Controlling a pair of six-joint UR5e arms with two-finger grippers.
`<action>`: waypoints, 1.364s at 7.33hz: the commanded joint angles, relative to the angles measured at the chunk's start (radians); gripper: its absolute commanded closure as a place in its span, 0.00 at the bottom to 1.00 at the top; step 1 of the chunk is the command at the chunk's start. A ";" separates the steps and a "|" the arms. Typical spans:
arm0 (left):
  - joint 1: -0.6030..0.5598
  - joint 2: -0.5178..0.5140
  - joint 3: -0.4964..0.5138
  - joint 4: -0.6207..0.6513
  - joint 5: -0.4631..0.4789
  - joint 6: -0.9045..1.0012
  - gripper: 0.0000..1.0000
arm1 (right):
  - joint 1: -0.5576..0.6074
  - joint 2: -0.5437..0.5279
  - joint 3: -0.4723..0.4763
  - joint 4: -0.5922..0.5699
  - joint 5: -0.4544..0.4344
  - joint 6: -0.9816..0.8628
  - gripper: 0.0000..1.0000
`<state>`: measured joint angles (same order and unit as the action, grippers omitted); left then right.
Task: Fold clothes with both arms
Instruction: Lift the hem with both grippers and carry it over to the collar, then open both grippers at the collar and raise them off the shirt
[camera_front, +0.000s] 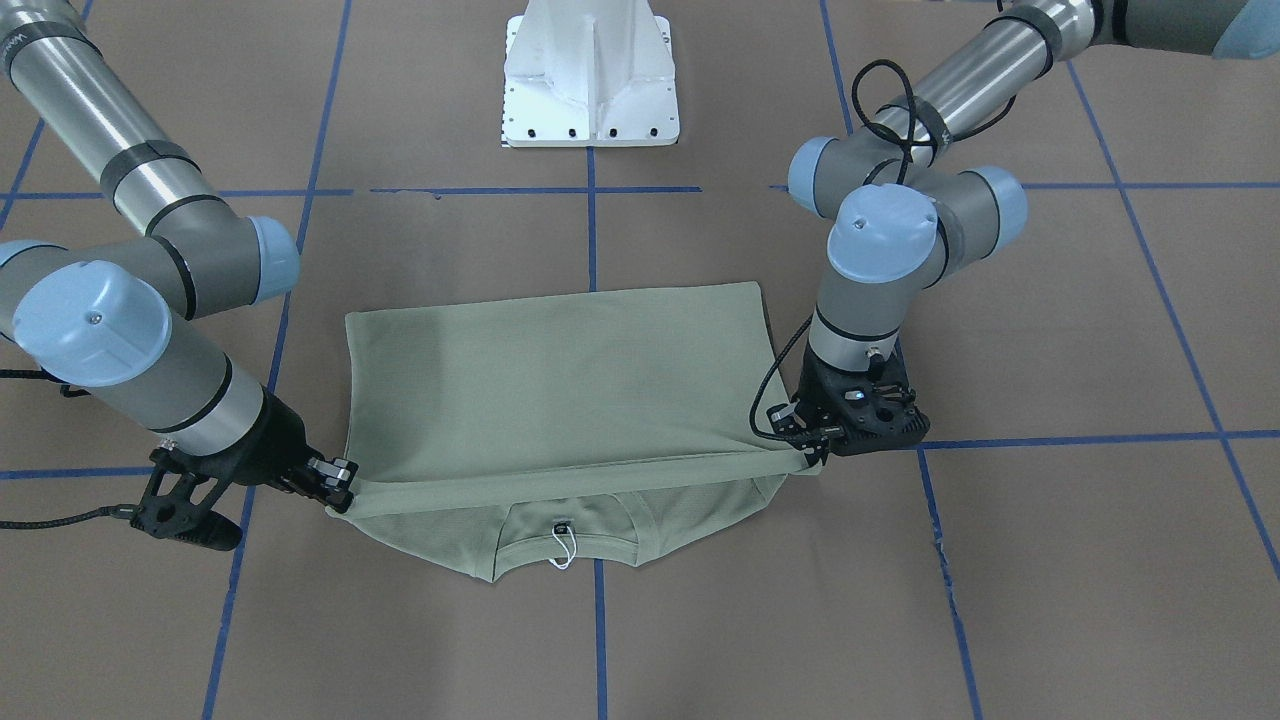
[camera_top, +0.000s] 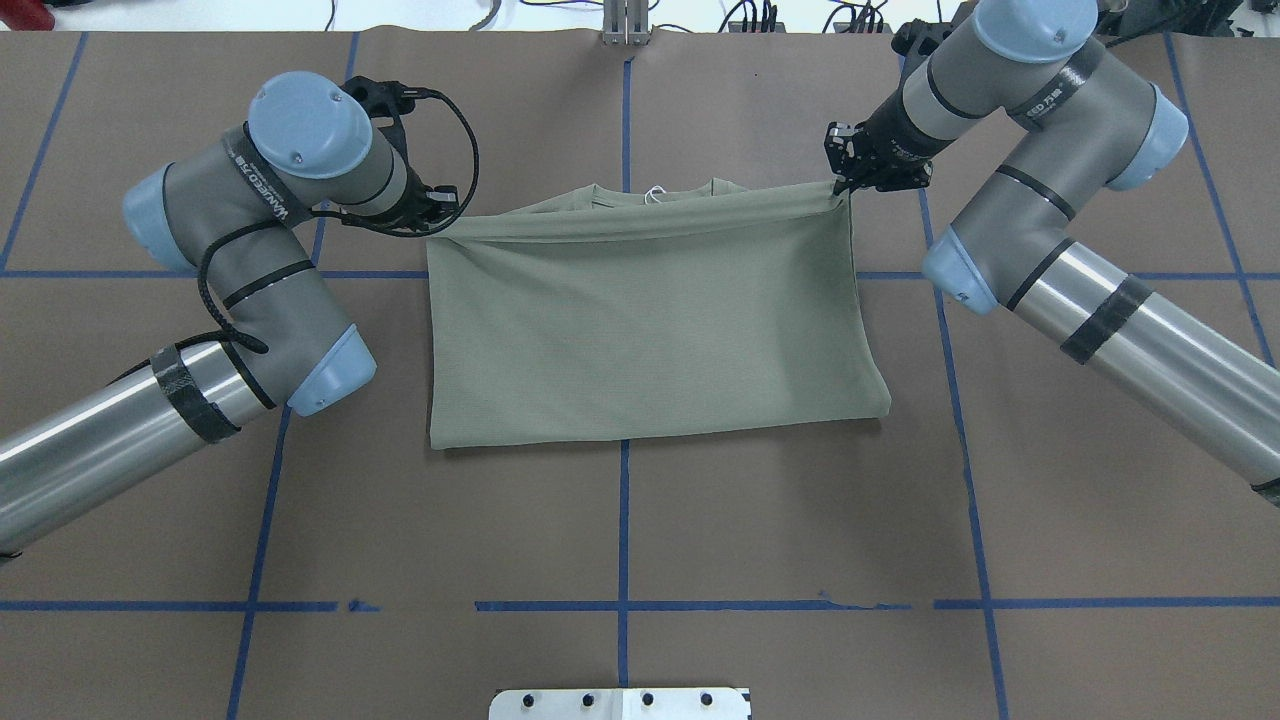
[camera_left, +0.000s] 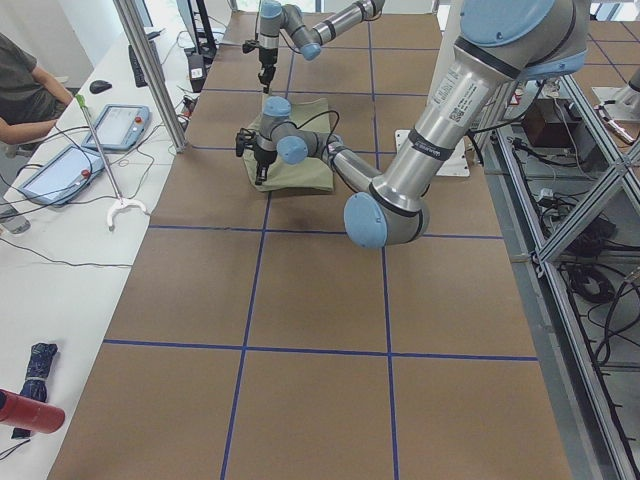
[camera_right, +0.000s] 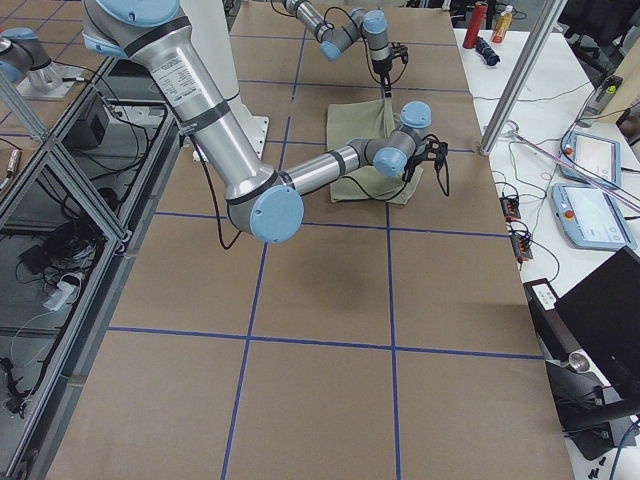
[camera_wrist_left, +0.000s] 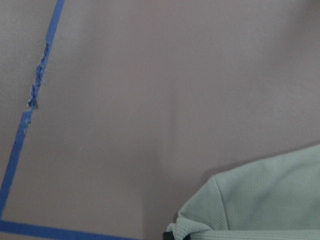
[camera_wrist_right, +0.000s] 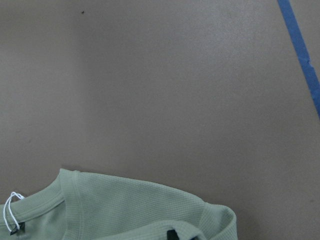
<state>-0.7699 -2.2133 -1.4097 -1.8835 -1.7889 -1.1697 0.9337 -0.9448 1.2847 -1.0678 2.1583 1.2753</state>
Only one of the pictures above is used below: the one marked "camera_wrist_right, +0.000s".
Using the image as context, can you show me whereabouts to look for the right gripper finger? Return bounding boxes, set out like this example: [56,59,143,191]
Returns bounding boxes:
[166,229,179,240]

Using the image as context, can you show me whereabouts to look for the olive green long-sleeve shirt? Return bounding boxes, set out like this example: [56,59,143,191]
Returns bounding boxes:
[0,169,238,240]

